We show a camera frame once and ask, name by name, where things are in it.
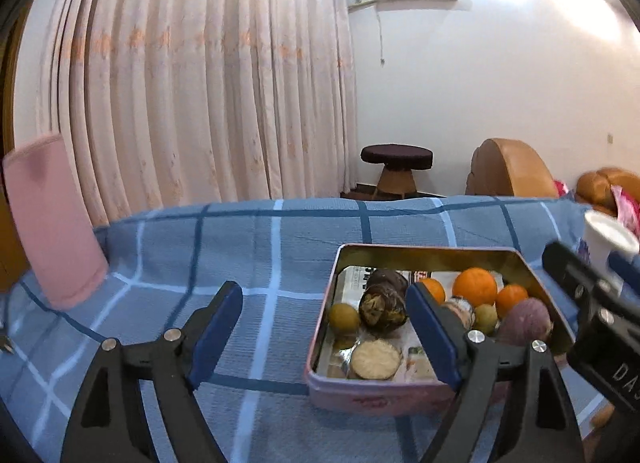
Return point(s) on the white paper cup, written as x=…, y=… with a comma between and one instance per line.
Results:
x=607, y=233

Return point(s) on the purple round fruit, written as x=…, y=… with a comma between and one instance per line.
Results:
x=525, y=325

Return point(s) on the small yellow-green fruit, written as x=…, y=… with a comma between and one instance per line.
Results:
x=344, y=317
x=485, y=318

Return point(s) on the brown leather armchair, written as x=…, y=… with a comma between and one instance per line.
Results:
x=515, y=168

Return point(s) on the pale cut fruit half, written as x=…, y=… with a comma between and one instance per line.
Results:
x=375, y=359

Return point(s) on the pink fabric cylinder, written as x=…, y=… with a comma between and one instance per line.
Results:
x=55, y=223

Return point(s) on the pink tin box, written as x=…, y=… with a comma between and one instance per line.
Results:
x=380, y=400

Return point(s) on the large orange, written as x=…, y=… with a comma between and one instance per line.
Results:
x=475, y=285

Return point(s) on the pink bag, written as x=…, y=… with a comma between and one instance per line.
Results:
x=625, y=203

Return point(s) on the wooden wardrobe door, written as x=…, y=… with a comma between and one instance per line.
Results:
x=7, y=118

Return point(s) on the brown leather sofa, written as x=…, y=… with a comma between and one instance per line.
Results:
x=595, y=183

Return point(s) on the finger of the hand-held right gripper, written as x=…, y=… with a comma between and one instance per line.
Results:
x=570, y=268
x=622, y=268

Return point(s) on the pale pink curtain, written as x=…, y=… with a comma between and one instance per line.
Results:
x=200, y=78

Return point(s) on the small orange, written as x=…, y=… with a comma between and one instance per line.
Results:
x=434, y=289

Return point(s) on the medium orange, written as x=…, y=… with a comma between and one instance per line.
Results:
x=511, y=299

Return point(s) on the dark round stool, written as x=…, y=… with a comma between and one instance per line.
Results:
x=397, y=158

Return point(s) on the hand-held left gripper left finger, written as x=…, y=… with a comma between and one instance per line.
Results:
x=217, y=328

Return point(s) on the blue checked blanket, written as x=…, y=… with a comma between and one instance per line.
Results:
x=200, y=253

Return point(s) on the dark brown rough fruit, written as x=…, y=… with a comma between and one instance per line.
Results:
x=382, y=300

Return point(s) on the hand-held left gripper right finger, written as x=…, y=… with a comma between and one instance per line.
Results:
x=432, y=333

